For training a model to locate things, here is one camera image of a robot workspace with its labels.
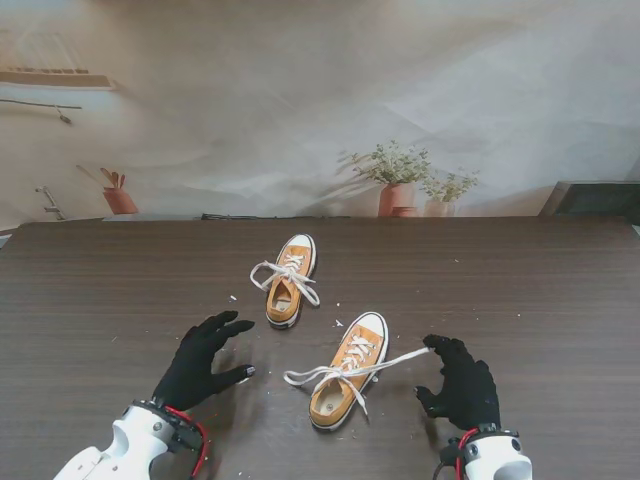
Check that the white shoelace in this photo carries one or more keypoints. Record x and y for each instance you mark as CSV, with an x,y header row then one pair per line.
x,y
400,359
260,285

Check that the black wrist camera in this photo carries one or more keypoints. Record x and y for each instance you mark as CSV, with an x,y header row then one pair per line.
x,y
187,435
447,452

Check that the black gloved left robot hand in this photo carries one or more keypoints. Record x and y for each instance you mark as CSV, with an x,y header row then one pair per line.
x,y
195,370

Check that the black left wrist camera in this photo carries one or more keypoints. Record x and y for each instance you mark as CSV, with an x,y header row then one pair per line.
x,y
187,435

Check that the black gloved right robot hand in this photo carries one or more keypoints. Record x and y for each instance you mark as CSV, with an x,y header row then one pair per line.
x,y
465,385

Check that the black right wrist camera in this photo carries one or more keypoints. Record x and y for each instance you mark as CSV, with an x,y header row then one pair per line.
x,y
447,452

